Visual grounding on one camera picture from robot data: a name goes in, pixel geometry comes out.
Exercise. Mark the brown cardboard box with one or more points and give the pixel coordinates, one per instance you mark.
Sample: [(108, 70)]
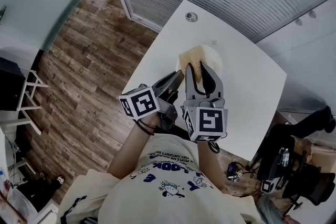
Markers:
[(323, 154)]

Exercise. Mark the person's cream printed shirt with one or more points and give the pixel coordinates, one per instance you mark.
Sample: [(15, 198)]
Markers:
[(170, 204)]

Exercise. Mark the tan cloth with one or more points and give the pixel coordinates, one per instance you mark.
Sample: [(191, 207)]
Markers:
[(193, 56)]

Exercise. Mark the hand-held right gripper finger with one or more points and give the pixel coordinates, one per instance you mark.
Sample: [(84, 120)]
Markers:
[(190, 86), (215, 84)]

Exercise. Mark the person's right forearm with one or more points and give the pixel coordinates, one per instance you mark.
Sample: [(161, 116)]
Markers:
[(207, 162)]

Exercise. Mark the clear water bottle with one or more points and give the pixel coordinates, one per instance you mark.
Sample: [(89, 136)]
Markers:
[(285, 157)]

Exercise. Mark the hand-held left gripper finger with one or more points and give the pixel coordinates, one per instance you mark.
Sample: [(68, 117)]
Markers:
[(176, 86), (168, 80)]

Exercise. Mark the white wooden stool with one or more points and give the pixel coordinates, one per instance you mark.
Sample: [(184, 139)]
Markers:
[(25, 90)]

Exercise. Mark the small black floor device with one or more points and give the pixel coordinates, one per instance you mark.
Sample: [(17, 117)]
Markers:
[(233, 170)]

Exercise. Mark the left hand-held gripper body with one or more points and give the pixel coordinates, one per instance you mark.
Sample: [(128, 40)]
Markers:
[(141, 103)]

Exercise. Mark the white round plate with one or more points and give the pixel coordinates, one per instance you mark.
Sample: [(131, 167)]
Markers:
[(214, 60)]

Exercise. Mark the person's left forearm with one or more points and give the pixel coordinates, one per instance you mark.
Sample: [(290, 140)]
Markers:
[(128, 147)]

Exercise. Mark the white blind knob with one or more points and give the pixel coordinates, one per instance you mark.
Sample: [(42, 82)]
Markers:
[(312, 13), (298, 21)]

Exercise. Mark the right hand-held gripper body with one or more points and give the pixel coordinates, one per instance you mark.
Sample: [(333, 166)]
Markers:
[(210, 120)]

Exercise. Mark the idle grey gripper device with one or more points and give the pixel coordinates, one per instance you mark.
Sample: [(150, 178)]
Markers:
[(267, 186)]

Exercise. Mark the white side furniture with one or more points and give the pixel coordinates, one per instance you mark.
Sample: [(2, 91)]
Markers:
[(50, 213)]

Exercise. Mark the black cabinet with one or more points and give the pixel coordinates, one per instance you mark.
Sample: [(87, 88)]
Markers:
[(10, 86)]

